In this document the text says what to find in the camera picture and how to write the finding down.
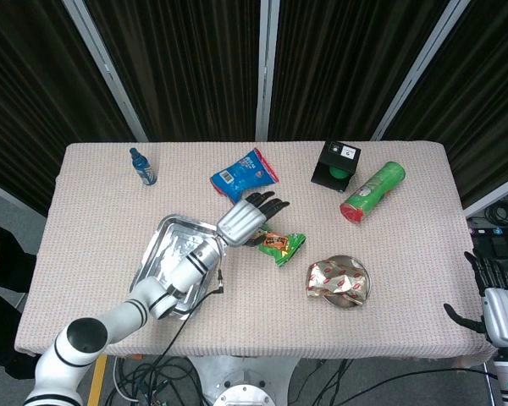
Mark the round steel plate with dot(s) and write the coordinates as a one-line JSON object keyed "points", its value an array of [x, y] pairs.
{"points": [[366, 287]]}

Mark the person in dark clothes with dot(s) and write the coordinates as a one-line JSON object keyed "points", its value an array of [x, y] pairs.
{"points": [[4, 304]]}

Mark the white partition rail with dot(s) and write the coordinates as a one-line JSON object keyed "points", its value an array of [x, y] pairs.
{"points": [[495, 193], [12, 198]]}

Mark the orange green snack bag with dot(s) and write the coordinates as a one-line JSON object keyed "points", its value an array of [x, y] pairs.
{"points": [[281, 246]]}

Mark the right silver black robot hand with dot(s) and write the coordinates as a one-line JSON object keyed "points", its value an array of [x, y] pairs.
{"points": [[506, 313]]}

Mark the white partition post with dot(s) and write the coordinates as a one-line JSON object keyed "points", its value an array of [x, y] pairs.
{"points": [[419, 69], [106, 69], [267, 67]]}

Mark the pink woven tablecloth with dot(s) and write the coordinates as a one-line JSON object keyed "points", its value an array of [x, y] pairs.
{"points": [[279, 321]]}

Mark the blue spray bottle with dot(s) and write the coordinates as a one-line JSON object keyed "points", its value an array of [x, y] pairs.
{"points": [[145, 171]]}

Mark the green ball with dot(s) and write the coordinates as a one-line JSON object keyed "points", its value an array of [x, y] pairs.
{"points": [[338, 172]]}

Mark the green chips can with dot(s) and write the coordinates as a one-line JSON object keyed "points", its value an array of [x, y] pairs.
{"points": [[374, 190]]}

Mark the blue snack bag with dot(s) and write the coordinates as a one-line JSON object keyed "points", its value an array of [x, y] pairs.
{"points": [[243, 175]]}

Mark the rectangular steel tray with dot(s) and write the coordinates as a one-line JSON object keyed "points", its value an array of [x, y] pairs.
{"points": [[173, 237]]}

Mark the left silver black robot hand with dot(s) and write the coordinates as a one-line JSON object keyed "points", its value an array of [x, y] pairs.
{"points": [[241, 222]]}

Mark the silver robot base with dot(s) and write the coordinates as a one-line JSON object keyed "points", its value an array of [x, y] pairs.
{"points": [[241, 380]]}

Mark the dark pleated curtain panel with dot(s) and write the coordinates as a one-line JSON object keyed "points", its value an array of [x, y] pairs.
{"points": [[482, 105], [343, 67], [186, 67], [38, 97]]}

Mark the gold red snack bag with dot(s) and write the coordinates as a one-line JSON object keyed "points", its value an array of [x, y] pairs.
{"points": [[334, 281]]}

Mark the black open box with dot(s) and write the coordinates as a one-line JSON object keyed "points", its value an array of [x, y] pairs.
{"points": [[343, 154]]}

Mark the black power strip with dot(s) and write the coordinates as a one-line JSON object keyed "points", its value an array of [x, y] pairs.
{"points": [[497, 231]]}

